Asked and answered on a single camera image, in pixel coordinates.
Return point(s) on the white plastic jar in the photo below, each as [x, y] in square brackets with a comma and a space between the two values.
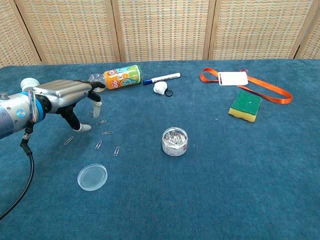
[28, 83]

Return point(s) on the round container of paper clips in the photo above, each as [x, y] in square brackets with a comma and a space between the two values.
[175, 147]

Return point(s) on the woven folding screen panel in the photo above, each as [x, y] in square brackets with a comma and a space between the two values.
[260, 30]
[162, 30]
[12, 37]
[70, 30]
[313, 42]

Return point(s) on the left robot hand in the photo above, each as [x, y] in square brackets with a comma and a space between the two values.
[62, 90]

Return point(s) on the white badge card holder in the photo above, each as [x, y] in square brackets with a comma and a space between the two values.
[232, 78]

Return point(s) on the clear round lid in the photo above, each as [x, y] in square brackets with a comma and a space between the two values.
[92, 178]

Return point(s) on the plastic bottle with orange label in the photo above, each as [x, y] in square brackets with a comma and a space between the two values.
[122, 77]

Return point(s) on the green and yellow sponge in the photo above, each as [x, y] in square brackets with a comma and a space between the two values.
[246, 102]

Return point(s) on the silver paperclip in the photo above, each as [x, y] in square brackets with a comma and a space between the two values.
[98, 145]
[101, 122]
[116, 151]
[90, 113]
[69, 140]
[108, 133]

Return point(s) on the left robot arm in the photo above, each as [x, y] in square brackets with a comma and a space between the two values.
[10, 115]

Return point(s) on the white marker with blue cap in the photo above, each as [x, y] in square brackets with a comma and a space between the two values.
[162, 78]

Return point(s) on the blue carpet table cover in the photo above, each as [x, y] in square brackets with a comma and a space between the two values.
[200, 187]

